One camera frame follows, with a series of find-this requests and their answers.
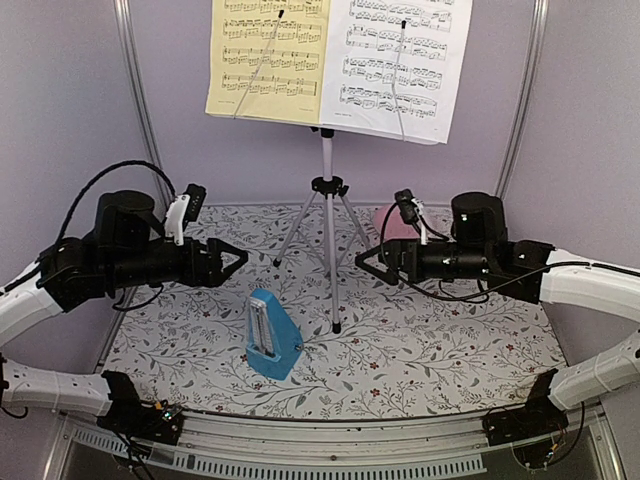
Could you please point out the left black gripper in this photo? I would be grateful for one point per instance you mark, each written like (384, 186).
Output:
(212, 275)

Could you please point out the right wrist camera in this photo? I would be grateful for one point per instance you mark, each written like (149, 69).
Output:
(411, 212)

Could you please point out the yellow sheet music page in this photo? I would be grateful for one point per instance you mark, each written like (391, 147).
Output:
(267, 60)

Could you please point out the white sheet music page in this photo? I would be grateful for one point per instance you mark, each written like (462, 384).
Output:
(392, 68)

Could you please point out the blue metronome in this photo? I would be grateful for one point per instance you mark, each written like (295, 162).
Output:
(274, 343)

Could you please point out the front aluminium rail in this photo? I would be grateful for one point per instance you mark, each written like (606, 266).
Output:
(444, 447)

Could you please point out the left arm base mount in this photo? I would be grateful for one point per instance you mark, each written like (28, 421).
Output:
(129, 416)

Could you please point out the pink plate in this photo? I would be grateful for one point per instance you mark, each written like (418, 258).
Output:
(395, 227)

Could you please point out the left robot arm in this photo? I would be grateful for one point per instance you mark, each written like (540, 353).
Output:
(127, 247)

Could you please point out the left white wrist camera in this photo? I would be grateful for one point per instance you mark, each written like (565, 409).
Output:
(184, 209)

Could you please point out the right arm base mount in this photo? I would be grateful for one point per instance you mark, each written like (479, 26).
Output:
(537, 416)

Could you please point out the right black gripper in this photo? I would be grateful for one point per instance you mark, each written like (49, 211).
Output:
(394, 250)

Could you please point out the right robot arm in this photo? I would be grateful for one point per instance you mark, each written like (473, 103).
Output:
(478, 248)

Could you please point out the lilac music stand with tripod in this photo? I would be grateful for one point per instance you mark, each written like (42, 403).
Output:
(333, 190)

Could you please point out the floral table mat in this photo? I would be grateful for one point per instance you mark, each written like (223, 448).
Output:
(375, 352)

